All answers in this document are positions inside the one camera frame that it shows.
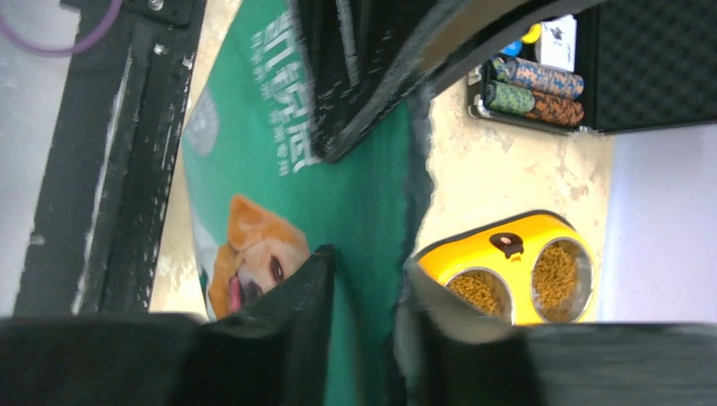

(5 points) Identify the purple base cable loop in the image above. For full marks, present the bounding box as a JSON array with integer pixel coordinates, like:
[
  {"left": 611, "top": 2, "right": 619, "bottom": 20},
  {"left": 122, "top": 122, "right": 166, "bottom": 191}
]
[{"left": 0, "top": 0, "right": 124, "bottom": 59}]

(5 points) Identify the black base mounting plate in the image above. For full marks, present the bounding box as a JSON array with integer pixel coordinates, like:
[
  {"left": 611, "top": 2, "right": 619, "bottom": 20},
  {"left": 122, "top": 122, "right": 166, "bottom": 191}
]
[{"left": 1, "top": 1, "right": 206, "bottom": 316}]

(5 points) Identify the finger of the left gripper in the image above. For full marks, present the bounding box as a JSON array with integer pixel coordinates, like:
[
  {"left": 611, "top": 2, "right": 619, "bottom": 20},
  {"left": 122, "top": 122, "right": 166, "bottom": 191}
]
[{"left": 293, "top": 0, "right": 592, "bottom": 162}]

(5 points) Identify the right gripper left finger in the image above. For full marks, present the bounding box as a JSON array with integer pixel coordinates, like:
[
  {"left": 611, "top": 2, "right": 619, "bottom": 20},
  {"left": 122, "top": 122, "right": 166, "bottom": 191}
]
[{"left": 1, "top": 245, "right": 335, "bottom": 405}]

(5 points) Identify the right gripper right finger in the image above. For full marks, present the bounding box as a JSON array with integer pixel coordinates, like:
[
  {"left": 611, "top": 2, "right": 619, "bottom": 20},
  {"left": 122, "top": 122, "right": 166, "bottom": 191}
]
[{"left": 395, "top": 260, "right": 716, "bottom": 405}]

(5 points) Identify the yellow double pet bowl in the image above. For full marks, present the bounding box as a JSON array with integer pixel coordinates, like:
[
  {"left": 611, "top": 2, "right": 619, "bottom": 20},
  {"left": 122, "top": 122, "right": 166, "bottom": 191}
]
[{"left": 416, "top": 210, "right": 599, "bottom": 325}]

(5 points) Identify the black poker chip case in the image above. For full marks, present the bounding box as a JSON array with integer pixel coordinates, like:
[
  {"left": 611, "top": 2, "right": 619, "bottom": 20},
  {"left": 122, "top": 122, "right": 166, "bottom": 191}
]
[{"left": 466, "top": 1, "right": 716, "bottom": 134}]

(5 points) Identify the green dog food bag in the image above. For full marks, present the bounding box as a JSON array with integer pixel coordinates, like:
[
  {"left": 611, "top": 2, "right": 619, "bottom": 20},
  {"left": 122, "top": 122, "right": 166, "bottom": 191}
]
[{"left": 183, "top": 1, "right": 433, "bottom": 405}]

